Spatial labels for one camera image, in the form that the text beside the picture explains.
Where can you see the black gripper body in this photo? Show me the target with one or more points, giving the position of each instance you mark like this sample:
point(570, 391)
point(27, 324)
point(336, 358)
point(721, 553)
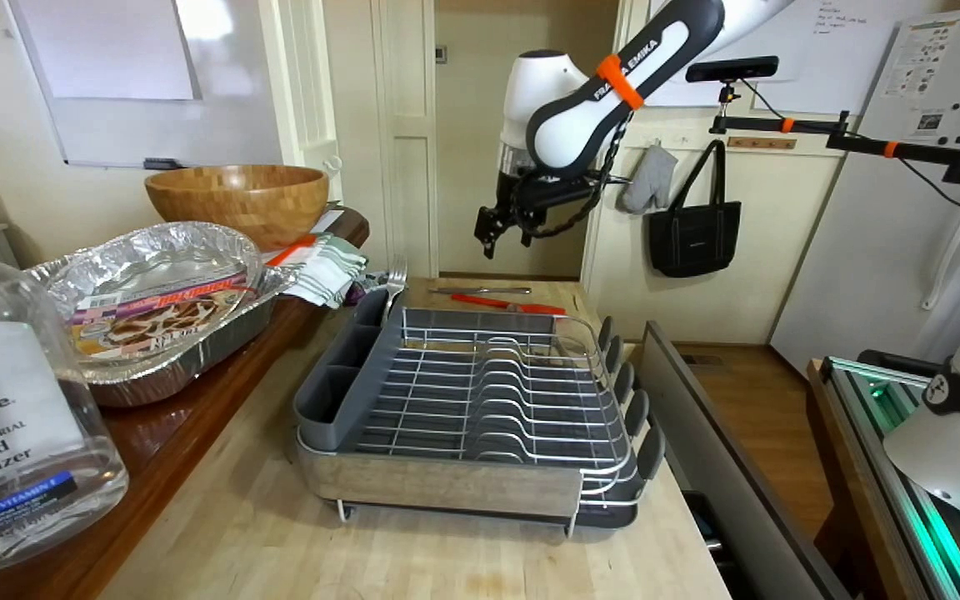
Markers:
point(530, 193)

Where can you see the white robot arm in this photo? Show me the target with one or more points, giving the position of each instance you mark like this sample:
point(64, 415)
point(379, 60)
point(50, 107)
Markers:
point(580, 112)

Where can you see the red silicone spatula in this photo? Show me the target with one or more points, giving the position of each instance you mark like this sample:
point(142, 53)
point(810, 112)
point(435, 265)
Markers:
point(482, 301)

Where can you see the white door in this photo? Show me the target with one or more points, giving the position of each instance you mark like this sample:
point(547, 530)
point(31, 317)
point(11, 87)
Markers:
point(402, 166)

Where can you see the grey oven mitt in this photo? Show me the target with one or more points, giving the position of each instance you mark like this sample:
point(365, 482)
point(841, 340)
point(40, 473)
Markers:
point(649, 176)

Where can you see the green white striped towel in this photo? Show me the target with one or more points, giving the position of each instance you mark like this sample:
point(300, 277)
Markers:
point(331, 270)

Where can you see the black tote bag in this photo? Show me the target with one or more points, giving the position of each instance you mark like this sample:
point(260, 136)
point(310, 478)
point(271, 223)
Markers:
point(694, 236)

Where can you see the red plastic strip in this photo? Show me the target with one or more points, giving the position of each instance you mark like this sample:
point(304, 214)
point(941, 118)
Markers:
point(290, 252)

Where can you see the wooden bowl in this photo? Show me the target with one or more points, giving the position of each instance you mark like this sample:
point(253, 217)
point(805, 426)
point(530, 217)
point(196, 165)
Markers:
point(233, 202)

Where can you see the open kitchen drawer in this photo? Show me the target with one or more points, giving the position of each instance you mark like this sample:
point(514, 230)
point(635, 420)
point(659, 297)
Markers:
point(725, 478)

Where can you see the covered foil tray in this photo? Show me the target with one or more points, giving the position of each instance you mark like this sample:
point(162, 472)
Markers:
point(167, 277)

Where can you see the white refrigerator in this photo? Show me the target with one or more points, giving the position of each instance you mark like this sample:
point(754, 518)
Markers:
point(890, 253)

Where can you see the framed whiteboard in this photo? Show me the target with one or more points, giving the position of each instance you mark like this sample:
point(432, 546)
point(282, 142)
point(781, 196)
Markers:
point(114, 112)

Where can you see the printed paper sheet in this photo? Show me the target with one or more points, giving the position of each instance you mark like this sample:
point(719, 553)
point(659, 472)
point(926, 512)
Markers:
point(934, 77)

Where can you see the clear hand sanitizer bottle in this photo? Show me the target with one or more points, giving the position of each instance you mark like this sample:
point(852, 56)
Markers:
point(23, 445)

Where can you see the black stereo camera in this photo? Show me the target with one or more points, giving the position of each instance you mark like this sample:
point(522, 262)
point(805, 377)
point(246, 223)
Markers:
point(730, 66)

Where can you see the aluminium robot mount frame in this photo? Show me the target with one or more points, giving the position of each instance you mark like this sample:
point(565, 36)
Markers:
point(881, 467)

